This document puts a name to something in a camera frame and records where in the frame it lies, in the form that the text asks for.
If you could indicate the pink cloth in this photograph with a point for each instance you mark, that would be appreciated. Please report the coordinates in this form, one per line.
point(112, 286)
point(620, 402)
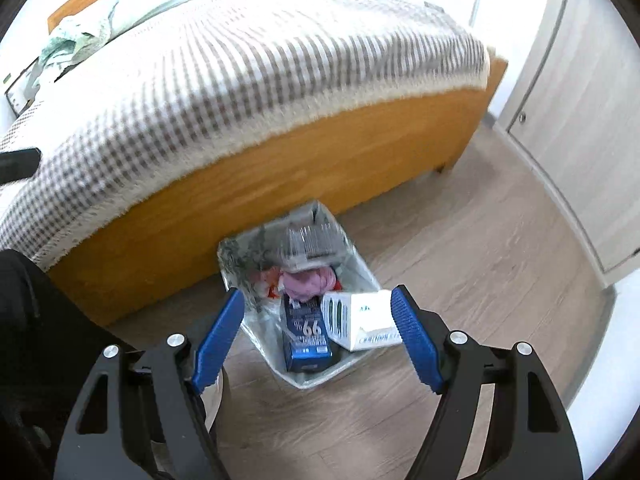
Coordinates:
point(310, 282)

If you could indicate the blue cardboard box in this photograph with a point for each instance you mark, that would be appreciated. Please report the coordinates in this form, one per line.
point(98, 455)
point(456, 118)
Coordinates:
point(305, 340)

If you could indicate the light blue pillow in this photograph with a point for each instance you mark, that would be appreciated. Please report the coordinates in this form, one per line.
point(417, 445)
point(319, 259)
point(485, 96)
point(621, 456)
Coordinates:
point(150, 5)

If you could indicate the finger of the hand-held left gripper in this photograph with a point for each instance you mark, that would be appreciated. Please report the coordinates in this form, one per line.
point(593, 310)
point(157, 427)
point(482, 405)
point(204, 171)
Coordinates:
point(17, 164)

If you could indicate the white waste bin with liner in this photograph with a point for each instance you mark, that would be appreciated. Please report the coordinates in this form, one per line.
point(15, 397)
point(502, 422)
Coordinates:
point(240, 260)

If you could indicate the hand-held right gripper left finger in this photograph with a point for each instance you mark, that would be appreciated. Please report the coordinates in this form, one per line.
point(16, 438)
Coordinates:
point(220, 335)

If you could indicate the green floral blanket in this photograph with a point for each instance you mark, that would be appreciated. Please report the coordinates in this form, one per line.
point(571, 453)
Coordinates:
point(75, 35)

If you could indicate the white cardboard box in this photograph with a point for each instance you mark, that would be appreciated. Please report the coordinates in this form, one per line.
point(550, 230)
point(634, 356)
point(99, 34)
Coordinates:
point(365, 320)

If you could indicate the wooden bed with checkered cover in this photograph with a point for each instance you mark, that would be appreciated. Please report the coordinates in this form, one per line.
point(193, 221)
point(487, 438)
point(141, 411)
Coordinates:
point(300, 160)

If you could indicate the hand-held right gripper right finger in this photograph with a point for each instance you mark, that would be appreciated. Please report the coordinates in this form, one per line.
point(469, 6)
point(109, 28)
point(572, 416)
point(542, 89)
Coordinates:
point(417, 340)

